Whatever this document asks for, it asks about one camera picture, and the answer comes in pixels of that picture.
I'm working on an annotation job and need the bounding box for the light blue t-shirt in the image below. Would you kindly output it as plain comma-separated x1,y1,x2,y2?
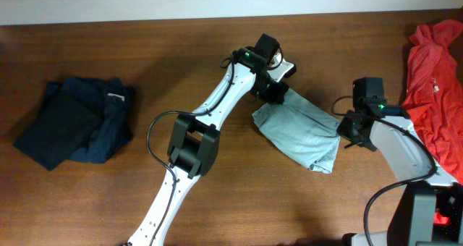
252,89,341,174

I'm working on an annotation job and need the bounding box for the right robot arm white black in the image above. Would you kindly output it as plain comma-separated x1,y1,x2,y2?
337,77,462,246

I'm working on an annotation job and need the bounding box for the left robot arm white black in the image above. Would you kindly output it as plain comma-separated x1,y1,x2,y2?
127,34,297,246

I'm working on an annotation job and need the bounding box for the red t-shirt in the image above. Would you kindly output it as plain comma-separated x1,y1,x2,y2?
402,20,462,183

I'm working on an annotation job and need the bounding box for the dark navy folded garment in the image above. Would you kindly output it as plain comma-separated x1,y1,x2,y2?
13,77,136,171

